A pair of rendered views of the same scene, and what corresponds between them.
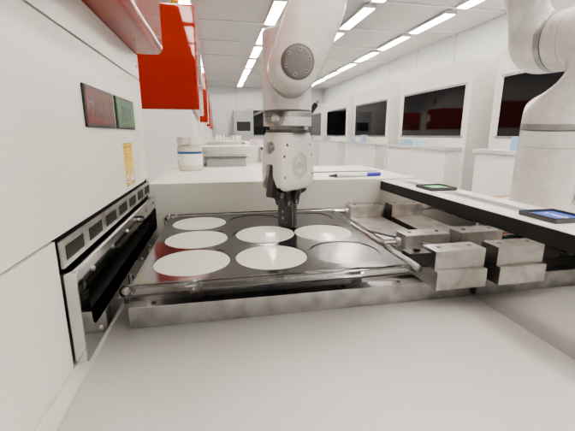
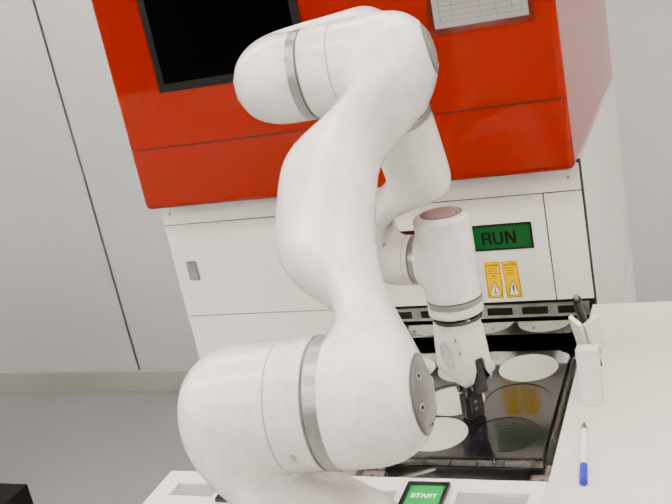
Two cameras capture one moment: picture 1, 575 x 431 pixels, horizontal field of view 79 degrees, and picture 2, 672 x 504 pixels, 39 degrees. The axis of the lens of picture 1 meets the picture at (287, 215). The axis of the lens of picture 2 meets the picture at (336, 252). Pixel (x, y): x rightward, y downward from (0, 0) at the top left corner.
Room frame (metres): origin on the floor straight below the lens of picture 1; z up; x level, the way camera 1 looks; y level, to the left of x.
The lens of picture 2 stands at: (1.26, -1.17, 1.64)
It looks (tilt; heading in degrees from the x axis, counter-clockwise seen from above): 18 degrees down; 125
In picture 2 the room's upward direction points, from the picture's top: 12 degrees counter-clockwise
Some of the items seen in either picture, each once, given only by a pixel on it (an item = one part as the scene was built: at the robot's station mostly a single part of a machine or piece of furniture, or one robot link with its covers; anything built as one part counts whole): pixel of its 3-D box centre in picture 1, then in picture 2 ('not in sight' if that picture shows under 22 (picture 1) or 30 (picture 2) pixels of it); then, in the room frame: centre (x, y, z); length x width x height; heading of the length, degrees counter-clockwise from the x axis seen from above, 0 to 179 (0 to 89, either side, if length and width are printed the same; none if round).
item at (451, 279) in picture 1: (398, 242); not in sight; (0.64, -0.21, 0.87); 0.36 x 0.08 x 0.03; 11
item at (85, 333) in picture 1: (128, 248); (470, 345); (0.52, 0.25, 0.89); 0.44 x 0.02 x 0.10; 11
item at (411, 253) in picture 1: (416, 256); not in sight; (0.48, -0.19, 0.90); 0.04 x 0.02 x 0.03; 101
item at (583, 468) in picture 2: (355, 174); (583, 451); (0.87, -0.17, 0.97); 0.14 x 0.01 x 0.01; 107
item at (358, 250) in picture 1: (262, 236); (452, 400); (0.58, 0.04, 0.90); 0.34 x 0.34 x 0.01; 11
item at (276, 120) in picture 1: (286, 121); (454, 304); (0.63, 0.00, 1.09); 0.09 x 0.08 x 0.03; 143
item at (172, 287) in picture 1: (282, 279); not in sight; (0.40, 0.01, 0.90); 0.37 x 0.01 x 0.01; 101
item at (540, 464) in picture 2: (361, 232); (424, 461); (0.61, -0.13, 0.90); 0.38 x 0.01 x 0.01; 11
